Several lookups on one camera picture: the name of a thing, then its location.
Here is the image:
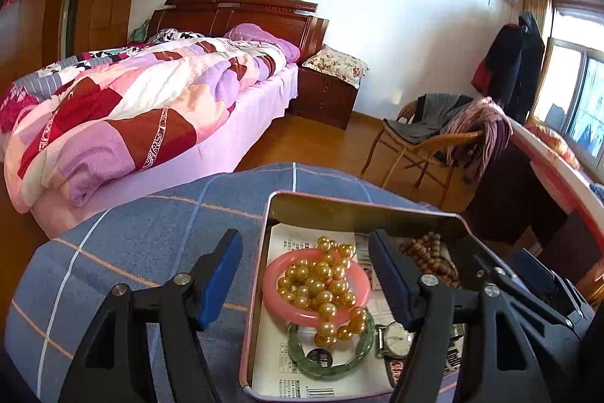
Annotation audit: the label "silver wrist watch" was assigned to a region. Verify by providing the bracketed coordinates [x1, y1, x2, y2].
[374, 319, 469, 359]

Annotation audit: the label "green jade bangle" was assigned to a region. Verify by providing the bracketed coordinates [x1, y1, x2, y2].
[287, 308, 376, 380]

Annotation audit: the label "floral cushion on nightstand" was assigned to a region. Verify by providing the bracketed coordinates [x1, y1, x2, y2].
[302, 44, 368, 89]

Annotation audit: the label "clothes draped on chair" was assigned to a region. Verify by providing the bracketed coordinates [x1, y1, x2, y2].
[393, 93, 513, 183]

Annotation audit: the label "dark wooden nightstand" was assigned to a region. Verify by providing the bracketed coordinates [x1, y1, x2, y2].
[291, 66, 358, 130]

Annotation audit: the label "blue plaid tablecloth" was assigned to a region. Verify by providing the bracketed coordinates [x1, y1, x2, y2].
[4, 163, 437, 402]

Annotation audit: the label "hanging dark coats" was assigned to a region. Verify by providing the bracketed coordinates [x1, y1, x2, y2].
[471, 11, 545, 125]

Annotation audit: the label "floral pillow on desk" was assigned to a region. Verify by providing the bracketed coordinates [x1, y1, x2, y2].
[525, 122, 581, 171]

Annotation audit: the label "purple pillow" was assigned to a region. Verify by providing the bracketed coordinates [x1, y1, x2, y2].
[224, 23, 301, 62]

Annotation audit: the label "brown wooden bead bracelet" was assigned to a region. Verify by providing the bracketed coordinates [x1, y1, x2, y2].
[397, 230, 462, 290]

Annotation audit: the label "wooden headboard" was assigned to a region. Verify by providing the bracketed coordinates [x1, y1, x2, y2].
[148, 0, 329, 62]

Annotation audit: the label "bed with patchwork quilt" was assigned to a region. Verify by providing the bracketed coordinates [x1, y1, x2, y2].
[1, 29, 298, 237]

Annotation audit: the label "pink bangle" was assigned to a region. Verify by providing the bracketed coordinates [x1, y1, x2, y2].
[262, 249, 371, 327]

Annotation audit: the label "window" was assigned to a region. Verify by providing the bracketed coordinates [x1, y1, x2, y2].
[531, 3, 603, 174]

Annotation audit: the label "gold pearl necklace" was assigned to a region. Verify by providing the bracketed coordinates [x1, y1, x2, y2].
[275, 234, 369, 349]

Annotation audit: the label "wicker chair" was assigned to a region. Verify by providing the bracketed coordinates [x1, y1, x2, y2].
[358, 98, 483, 208]

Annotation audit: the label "dark wooden desk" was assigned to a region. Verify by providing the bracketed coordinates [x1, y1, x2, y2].
[462, 122, 603, 303]

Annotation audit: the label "pink tin box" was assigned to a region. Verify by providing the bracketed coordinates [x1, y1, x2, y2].
[240, 191, 469, 402]

